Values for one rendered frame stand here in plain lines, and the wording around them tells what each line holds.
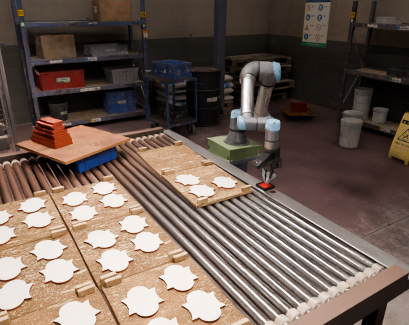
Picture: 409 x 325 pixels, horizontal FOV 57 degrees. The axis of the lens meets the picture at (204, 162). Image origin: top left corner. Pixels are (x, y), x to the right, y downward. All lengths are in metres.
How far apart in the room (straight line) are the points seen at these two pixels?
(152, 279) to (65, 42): 5.12
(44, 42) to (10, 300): 4.96
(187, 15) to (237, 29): 1.22
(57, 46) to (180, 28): 2.45
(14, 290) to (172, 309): 0.55
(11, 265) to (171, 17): 6.29
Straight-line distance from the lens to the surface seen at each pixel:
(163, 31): 7.36
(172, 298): 1.36
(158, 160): 2.40
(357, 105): 6.62
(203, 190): 1.99
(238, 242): 1.65
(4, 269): 1.62
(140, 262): 1.52
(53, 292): 1.47
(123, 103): 6.54
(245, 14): 8.35
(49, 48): 6.14
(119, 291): 1.41
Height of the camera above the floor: 1.85
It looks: 23 degrees down
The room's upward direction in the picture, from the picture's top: straight up
